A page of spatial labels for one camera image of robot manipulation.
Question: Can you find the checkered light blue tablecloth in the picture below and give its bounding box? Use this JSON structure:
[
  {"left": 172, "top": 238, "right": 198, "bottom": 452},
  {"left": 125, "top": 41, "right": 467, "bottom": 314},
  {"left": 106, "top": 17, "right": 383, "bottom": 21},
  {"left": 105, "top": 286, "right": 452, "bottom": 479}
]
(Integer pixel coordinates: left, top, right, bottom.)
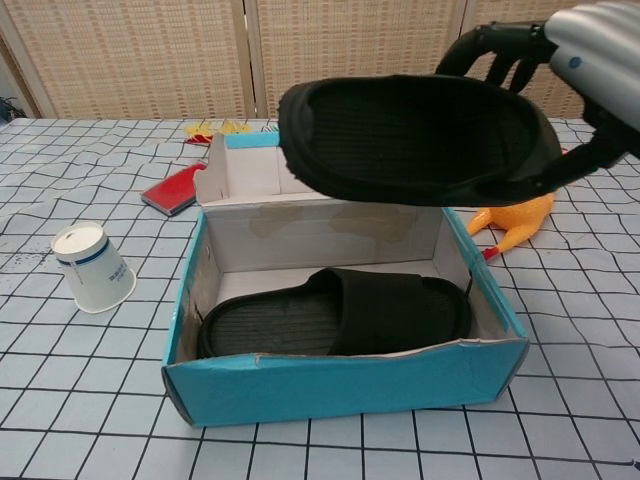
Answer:
[{"left": 0, "top": 118, "right": 640, "bottom": 480}]

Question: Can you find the black rubber slipper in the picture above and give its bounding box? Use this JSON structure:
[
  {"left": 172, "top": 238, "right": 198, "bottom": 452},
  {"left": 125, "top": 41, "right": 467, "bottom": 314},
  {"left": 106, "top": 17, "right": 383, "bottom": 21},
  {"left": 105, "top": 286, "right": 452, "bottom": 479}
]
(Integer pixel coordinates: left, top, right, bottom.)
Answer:
[
  {"left": 196, "top": 267, "right": 474, "bottom": 359},
  {"left": 277, "top": 74, "right": 569, "bottom": 207}
]

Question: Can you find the blue cardboard shoebox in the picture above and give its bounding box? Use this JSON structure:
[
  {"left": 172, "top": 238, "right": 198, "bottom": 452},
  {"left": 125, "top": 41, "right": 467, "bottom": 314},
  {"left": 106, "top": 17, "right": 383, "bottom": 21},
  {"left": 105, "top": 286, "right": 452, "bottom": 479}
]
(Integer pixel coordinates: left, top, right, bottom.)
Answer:
[{"left": 160, "top": 130, "right": 530, "bottom": 427}]

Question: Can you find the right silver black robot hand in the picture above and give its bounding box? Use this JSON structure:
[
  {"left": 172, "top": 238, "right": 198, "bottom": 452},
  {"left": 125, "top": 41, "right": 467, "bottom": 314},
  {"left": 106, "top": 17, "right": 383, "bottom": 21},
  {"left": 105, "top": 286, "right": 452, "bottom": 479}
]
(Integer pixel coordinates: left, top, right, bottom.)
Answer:
[{"left": 434, "top": 0, "right": 640, "bottom": 207}]

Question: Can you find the red ink pad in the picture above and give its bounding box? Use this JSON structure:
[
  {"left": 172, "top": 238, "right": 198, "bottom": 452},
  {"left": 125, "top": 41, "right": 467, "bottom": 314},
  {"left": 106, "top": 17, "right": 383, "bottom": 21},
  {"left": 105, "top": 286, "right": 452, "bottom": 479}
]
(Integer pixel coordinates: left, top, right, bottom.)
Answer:
[{"left": 140, "top": 162, "right": 209, "bottom": 217}]

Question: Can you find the yellow rubber chicken toy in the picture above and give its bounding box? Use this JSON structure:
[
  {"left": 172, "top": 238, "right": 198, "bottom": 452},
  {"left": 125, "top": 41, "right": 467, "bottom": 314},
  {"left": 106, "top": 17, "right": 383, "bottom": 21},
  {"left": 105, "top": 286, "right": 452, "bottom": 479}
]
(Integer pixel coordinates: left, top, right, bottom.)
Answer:
[{"left": 467, "top": 192, "right": 558, "bottom": 262}]

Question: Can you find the beige bamboo folding screen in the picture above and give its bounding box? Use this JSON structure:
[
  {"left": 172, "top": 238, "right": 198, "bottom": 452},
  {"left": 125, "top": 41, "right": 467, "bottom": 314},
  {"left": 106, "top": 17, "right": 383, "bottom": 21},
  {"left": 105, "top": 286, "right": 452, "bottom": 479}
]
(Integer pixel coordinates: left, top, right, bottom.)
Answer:
[{"left": 0, "top": 0, "right": 640, "bottom": 121}]

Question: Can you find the colourful feather shuttlecock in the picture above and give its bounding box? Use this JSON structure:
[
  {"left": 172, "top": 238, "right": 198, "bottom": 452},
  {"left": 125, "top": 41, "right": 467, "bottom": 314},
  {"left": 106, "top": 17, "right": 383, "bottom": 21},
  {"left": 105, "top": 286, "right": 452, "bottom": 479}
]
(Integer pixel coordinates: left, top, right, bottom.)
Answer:
[{"left": 183, "top": 118, "right": 281, "bottom": 147}]

